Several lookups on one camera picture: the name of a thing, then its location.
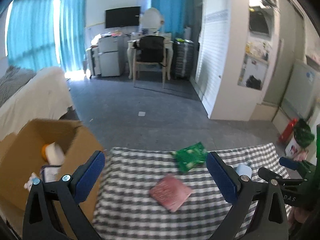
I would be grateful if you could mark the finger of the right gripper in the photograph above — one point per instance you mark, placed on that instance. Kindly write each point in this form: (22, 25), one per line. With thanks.
(268, 175)
(290, 163)

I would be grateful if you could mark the black drawer tower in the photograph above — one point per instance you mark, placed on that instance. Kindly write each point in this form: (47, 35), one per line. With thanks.
(183, 58)

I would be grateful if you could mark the white bin with black bag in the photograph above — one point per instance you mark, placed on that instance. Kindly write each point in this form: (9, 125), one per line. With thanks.
(301, 139)

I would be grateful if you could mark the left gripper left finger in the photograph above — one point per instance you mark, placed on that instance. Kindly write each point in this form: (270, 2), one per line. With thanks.
(41, 220)

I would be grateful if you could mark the brown cardboard box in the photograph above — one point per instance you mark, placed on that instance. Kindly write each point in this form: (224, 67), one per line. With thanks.
(21, 157)

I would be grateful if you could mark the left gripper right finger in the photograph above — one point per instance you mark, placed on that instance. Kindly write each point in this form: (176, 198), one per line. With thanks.
(270, 218)

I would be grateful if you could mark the pink embossed notebook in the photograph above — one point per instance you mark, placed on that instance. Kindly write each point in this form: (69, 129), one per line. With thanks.
(171, 193)

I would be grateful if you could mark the teal window curtains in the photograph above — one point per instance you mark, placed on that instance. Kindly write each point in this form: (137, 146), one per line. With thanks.
(42, 35)

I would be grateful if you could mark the wooden chair with black jacket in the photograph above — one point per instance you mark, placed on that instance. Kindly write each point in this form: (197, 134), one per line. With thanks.
(149, 50)

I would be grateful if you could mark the green snack bag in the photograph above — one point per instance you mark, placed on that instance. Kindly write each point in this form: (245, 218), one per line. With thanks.
(190, 157)

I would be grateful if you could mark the white side cart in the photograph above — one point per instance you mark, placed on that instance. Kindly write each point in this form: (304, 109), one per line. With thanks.
(92, 56)

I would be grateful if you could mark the red thermos bottle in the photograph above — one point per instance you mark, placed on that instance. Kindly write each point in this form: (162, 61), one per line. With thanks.
(287, 131)

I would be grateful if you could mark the white dressing desk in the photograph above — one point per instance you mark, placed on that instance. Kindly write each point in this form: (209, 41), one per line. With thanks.
(168, 44)

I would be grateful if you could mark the silver mini fridge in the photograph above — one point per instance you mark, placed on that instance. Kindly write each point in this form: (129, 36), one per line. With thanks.
(109, 56)

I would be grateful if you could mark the orange fruit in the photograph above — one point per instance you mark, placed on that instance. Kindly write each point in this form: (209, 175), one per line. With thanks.
(47, 152)

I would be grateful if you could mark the white sliding wardrobe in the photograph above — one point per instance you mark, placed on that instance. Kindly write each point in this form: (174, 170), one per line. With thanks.
(222, 40)

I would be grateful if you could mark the navy white tissue paper pack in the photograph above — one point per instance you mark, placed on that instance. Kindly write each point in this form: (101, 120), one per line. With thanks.
(49, 173)

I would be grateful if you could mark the white tape roll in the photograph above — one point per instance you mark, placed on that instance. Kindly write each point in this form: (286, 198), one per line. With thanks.
(58, 156)

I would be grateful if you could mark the white washing machine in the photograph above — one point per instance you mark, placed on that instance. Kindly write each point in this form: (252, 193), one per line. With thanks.
(302, 91)

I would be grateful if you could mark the grey checkered tablecloth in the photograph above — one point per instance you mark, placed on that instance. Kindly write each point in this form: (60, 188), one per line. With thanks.
(143, 195)

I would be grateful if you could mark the beige sofa with grey blanket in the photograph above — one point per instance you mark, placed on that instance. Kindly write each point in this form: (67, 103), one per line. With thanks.
(45, 96)

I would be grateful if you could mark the round white mirror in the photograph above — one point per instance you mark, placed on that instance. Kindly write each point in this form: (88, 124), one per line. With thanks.
(151, 20)

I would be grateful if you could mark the pink plastic bag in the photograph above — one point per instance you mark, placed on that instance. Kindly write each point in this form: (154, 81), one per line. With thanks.
(300, 156)

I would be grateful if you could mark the black wall television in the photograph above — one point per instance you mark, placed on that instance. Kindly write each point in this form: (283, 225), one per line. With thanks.
(122, 17)

